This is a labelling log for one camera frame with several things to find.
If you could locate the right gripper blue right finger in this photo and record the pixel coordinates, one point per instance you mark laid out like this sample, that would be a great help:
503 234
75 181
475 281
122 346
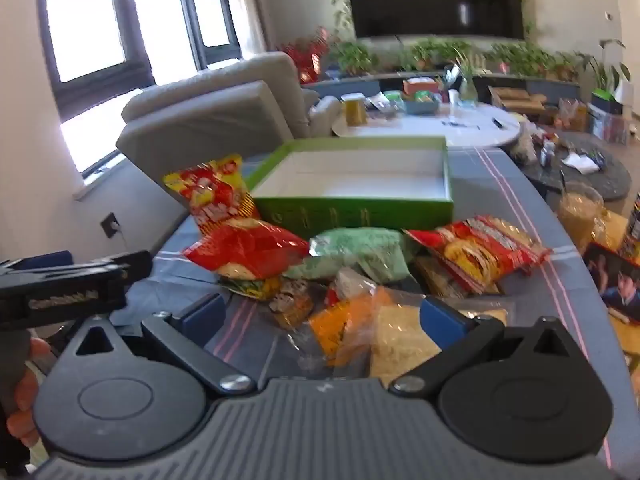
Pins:
462 341

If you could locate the blue snack tray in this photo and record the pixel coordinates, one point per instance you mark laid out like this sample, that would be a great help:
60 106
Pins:
422 103

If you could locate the white round coffee table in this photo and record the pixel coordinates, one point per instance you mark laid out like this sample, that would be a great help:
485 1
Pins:
488 136

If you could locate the smartphone with red case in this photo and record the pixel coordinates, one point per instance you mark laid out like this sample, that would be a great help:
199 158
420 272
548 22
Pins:
617 282

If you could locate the yellow red snack bag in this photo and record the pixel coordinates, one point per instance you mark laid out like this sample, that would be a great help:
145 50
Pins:
215 192

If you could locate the clear bag of crackers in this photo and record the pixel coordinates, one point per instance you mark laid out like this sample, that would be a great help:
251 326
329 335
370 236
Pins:
399 343

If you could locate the blue striped tablecloth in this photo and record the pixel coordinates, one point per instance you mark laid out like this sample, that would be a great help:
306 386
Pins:
503 219

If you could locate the green cardboard box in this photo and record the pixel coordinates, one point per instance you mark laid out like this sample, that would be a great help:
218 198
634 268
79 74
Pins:
391 182

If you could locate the small brown cookie pack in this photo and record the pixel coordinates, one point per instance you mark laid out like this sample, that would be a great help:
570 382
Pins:
294 303

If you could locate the red flower arrangement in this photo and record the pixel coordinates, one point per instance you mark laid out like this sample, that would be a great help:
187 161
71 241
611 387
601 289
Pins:
307 53

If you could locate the black pen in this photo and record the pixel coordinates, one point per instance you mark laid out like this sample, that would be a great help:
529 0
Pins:
452 123

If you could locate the glass vase with plant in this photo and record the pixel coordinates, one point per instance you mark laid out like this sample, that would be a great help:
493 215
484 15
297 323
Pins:
468 65

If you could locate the wall power outlet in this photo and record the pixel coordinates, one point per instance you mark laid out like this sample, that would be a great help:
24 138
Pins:
110 225

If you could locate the cardboard box on floor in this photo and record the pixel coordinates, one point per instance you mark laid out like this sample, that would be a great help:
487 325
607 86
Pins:
516 100

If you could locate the orange cracker pack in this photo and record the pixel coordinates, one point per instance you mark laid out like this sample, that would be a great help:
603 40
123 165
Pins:
345 330

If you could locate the dark drink can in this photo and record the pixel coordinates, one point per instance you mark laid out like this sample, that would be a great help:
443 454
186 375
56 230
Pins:
630 244

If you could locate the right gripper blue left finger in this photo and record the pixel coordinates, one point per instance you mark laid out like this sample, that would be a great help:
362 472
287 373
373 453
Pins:
180 340

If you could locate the yellow canister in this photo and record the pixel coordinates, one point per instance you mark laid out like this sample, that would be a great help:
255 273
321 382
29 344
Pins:
355 109

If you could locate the red chip bag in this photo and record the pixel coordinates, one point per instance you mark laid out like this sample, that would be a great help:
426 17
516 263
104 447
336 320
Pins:
247 249

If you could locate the red noodle snack bag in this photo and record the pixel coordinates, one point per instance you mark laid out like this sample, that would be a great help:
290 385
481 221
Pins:
482 250

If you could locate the beige sofa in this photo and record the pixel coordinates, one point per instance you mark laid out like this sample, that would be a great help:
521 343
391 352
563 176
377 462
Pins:
248 108

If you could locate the person's left hand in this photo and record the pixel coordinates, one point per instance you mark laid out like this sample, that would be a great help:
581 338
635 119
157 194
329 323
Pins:
21 423

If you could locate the light green snack bag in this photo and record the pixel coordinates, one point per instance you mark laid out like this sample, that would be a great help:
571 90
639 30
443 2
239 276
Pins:
382 255

